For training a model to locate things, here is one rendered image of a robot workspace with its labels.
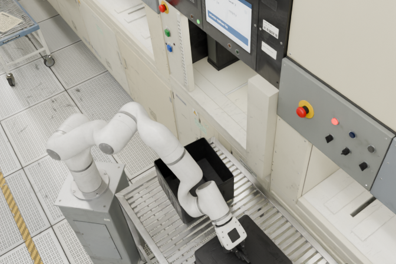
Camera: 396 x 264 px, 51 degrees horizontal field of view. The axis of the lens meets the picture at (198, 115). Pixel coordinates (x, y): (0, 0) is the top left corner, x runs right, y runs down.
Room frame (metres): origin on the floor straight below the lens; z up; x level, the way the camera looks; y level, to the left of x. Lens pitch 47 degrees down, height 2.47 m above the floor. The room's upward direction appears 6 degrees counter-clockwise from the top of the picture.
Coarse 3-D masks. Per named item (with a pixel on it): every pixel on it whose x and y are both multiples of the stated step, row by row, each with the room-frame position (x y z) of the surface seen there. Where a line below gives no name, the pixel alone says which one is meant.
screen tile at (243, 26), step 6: (228, 0) 1.32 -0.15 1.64; (228, 6) 1.32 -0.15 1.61; (234, 6) 1.29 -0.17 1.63; (240, 6) 1.26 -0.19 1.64; (228, 12) 1.32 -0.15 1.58; (240, 12) 1.26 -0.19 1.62; (228, 18) 1.32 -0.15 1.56; (234, 18) 1.29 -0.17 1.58; (246, 18) 1.23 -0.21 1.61; (234, 24) 1.29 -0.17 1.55; (240, 24) 1.26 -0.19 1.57; (246, 24) 1.23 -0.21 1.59; (240, 30) 1.26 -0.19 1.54; (246, 30) 1.23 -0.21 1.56
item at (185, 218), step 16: (192, 144) 1.24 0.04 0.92; (208, 144) 1.23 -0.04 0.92; (160, 160) 1.17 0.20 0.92; (208, 160) 1.25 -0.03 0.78; (160, 176) 1.10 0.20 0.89; (176, 176) 1.16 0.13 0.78; (208, 176) 1.15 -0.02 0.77; (224, 176) 1.11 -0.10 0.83; (176, 192) 1.08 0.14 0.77; (192, 192) 1.07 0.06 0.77; (224, 192) 1.00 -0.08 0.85; (176, 208) 0.97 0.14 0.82
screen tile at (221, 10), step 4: (208, 0) 1.44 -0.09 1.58; (220, 0) 1.36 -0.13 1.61; (224, 0) 1.35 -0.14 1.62; (208, 4) 1.44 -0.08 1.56; (212, 4) 1.41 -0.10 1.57; (216, 4) 1.39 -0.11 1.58; (220, 4) 1.37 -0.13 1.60; (224, 4) 1.35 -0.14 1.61; (212, 8) 1.41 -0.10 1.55; (216, 8) 1.39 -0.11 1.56; (220, 8) 1.37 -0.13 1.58; (224, 8) 1.35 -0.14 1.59; (216, 12) 1.39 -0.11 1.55; (220, 12) 1.37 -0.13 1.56; (224, 12) 1.35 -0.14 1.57; (224, 16) 1.35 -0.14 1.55
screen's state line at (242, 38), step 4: (208, 12) 1.44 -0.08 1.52; (212, 16) 1.42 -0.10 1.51; (216, 16) 1.39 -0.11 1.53; (216, 20) 1.39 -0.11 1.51; (220, 20) 1.37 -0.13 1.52; (220, 24) 1.37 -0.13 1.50; (224, 24) 1.35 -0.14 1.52; (224, 28) 1.35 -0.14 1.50; (228, 28) 1.33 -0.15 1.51; (232, 28) 1.30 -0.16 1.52; (232, 32) 1.30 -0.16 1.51; (236, 32) 1.28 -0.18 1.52; (236, 36) 1.28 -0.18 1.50; (240, 36) 1.26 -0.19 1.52; (244, 36) 1.24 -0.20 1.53; (240, 40) 1.26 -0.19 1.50; (244, 40) 1.24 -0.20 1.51
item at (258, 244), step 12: (252, 228) 0.81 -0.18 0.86; (216, 240) 0.77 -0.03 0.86; (252, 240) 0.76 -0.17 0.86; (264, 240) 0.75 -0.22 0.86; (204, 252) 0.73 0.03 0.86; (216, 252) 0.72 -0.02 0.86; (240, 252) 0.70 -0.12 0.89; (252, 252) 0.71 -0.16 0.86; (264, 252) 0.70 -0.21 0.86; (276, 252) 0.70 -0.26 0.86
